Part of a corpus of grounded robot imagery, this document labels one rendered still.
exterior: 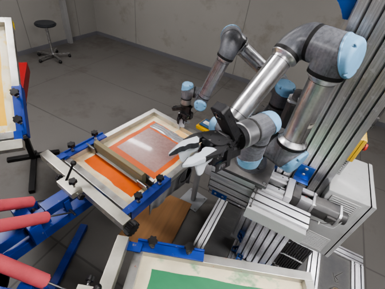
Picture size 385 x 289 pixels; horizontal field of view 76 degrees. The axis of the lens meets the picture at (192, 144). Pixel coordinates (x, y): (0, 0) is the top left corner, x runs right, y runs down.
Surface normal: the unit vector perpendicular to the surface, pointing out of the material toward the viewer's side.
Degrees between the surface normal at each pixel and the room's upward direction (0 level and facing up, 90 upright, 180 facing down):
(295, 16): 90
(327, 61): 95
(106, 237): 0
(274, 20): 90
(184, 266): 0
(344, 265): 0
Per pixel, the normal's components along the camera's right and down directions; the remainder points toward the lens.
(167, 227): 0.11, -0.76
